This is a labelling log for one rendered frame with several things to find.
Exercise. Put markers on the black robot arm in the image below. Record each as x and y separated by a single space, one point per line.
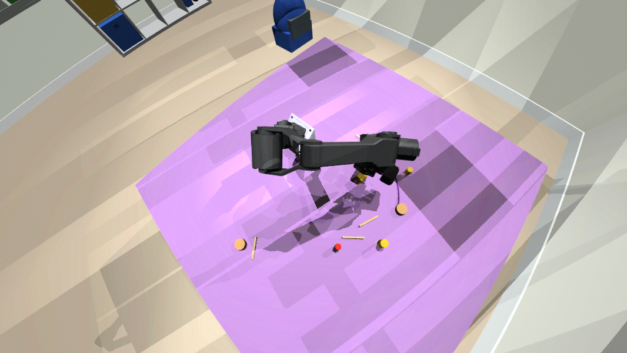
380 150

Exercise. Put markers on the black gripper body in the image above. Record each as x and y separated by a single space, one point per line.
388 175

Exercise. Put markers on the yellow wooden block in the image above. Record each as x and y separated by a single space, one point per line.
361 177

